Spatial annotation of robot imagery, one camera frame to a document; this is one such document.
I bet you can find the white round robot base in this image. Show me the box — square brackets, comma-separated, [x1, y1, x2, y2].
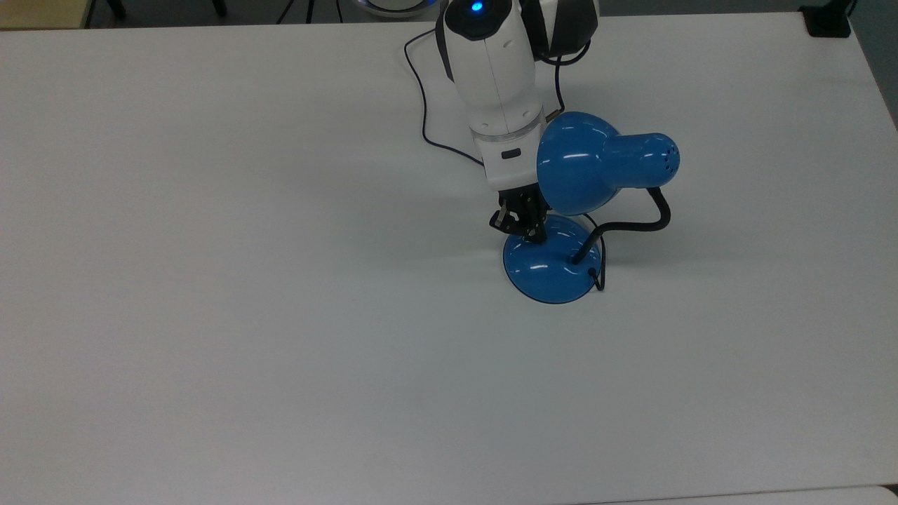
[354, 0, 447, 19]

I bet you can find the dark lamp power cable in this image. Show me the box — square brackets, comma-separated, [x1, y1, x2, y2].
[404, 28, 606, 292]

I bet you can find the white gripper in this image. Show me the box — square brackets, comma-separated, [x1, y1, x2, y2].
[471, 119, 549, 245]

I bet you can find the black table clamp block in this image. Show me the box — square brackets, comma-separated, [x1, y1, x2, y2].
[799, 3, 854, 39]

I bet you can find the blue gooseneck desk lamp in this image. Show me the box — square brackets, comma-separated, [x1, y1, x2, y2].
[502, 111, 681, 305]

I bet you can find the yellowish wooden board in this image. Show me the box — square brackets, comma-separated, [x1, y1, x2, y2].
[0, 0, 94, 30]

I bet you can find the black thin tripod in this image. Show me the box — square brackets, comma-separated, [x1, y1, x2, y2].
[276, 0, 345, 24]

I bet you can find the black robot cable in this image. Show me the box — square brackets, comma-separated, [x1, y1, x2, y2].
[539, 39, 594, 117]

